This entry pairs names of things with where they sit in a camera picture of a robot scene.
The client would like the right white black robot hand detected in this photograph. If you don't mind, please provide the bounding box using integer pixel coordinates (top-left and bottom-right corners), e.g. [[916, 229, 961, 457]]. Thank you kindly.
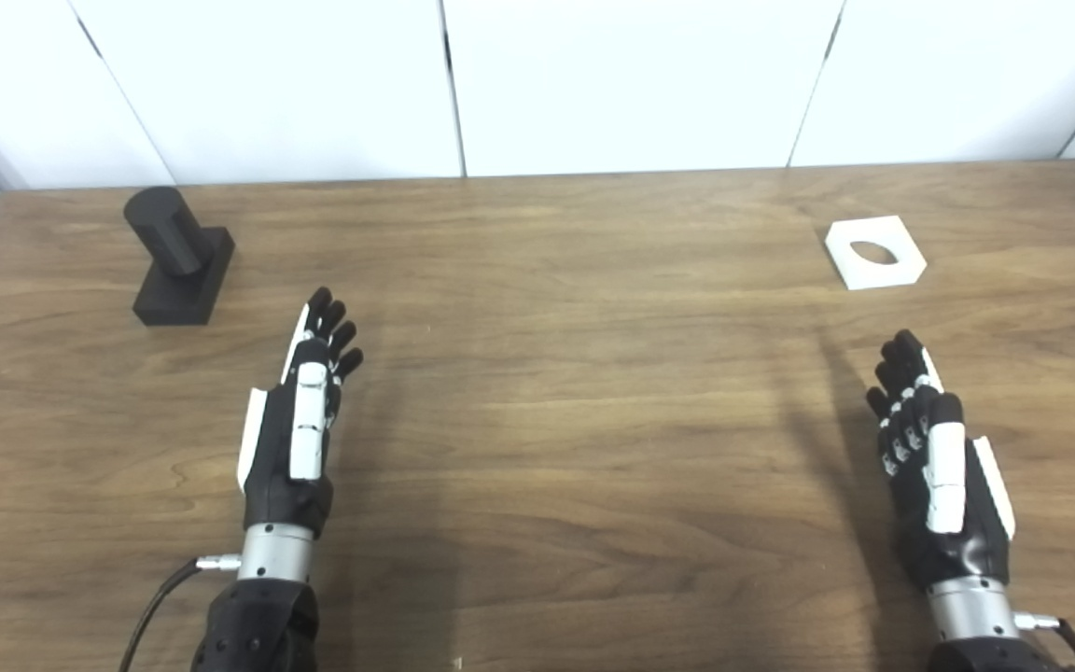
[[865, 329, 1017, 591]]

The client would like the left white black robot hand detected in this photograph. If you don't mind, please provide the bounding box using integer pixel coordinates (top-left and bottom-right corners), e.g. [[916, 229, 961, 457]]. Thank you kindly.
[[236, 287, 365, 539]]

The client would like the black peg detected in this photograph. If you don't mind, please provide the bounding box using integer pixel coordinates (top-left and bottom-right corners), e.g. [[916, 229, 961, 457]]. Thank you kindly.
[[123, 186, 236, 328]]

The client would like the white square piece with hole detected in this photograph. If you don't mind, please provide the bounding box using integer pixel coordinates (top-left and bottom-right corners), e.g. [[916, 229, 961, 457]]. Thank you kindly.
[[824, 216, 928, 291]]

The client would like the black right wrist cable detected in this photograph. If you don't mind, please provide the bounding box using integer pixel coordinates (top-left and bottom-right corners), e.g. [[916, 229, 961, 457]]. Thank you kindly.
[[1013, 611, 1075, 672]]

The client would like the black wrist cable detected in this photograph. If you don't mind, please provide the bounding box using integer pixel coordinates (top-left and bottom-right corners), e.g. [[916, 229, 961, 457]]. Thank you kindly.
[[118, 553, 243, 672], [1013, 611, 1075, 672]]

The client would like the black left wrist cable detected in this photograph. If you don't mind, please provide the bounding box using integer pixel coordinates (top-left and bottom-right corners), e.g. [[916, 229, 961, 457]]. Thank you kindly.
[[118, 553, 243, 672]]

